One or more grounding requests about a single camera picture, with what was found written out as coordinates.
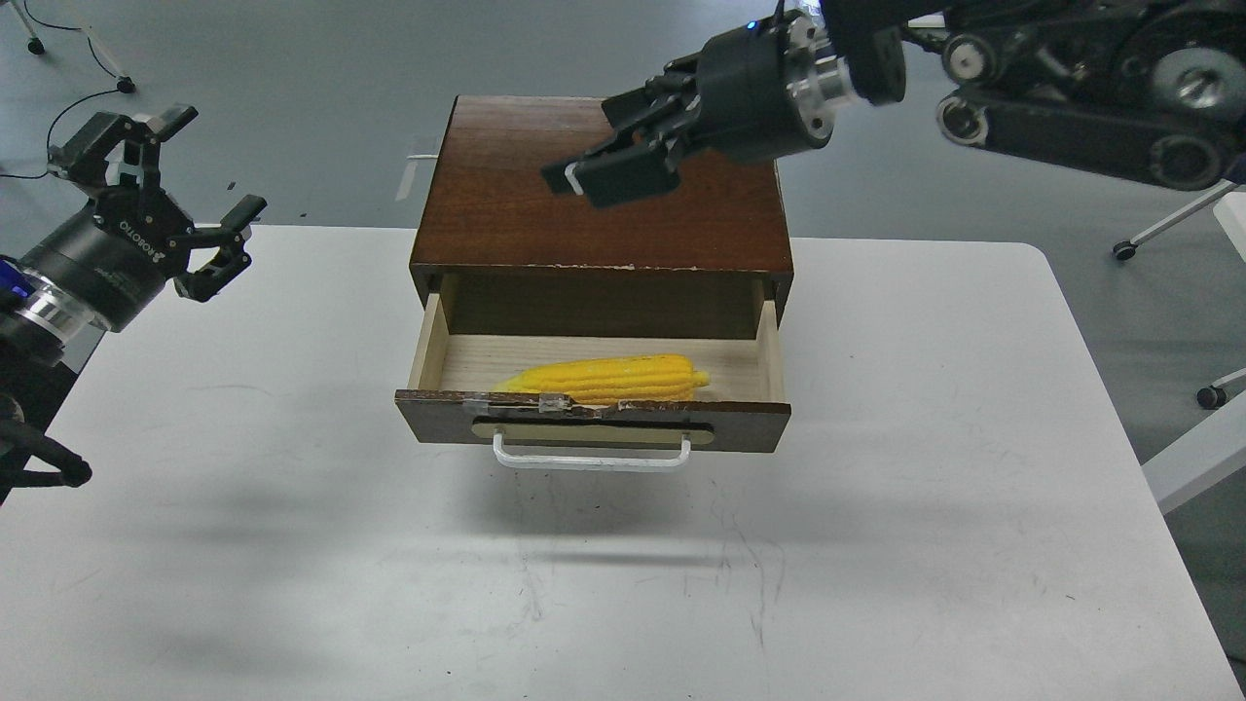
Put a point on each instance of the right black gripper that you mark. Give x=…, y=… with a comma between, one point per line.
x=753, y=94

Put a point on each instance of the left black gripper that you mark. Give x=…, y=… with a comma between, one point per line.
x=103, y=265

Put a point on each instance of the yellow corn cob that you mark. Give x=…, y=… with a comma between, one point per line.
x=602, y=381

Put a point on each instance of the wooden drawer with white handle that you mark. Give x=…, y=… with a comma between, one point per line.
x=480, y=329

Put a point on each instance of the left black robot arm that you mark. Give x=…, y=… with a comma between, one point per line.
x=36, y=380

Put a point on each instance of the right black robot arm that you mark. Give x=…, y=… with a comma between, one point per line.
x=1150, y=91

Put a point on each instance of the dark wooden cabinet box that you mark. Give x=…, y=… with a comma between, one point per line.
x=522, y=234

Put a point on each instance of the white chair leg with caster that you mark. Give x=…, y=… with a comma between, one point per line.
x=1126, y=249

